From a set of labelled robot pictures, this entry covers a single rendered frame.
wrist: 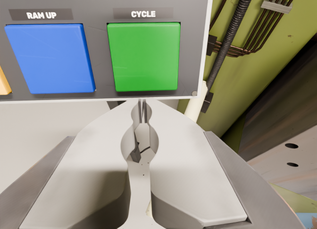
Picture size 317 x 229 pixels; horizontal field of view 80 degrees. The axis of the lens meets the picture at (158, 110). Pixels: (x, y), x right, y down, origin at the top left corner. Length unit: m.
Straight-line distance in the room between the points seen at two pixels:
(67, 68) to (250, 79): 0.53
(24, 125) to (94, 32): 1.34
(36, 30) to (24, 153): 1.25
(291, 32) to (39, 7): 0.47
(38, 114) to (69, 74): 1.29
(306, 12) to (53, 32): 0.45
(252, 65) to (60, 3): 0.50
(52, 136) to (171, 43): 1.26
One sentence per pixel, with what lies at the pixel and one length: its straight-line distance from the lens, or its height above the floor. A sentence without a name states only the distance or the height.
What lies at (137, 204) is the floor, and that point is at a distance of 1.18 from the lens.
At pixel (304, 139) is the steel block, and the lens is 0.49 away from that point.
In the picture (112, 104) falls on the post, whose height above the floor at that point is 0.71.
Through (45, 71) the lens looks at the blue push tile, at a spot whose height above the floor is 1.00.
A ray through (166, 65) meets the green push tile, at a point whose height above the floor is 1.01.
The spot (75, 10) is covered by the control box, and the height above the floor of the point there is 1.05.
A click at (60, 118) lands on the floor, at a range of 1.44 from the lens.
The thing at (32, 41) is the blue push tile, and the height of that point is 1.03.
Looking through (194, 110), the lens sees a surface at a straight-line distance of 0.61.
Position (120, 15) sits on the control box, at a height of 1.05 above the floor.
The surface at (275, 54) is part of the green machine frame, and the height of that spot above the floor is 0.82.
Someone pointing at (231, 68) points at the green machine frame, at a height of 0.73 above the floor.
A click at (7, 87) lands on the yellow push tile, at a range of 0.29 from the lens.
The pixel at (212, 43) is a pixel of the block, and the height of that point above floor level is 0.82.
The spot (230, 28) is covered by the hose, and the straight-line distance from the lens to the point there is 0.51.
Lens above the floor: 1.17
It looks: 62 degrees down
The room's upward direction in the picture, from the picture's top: 2 degrees clockwise
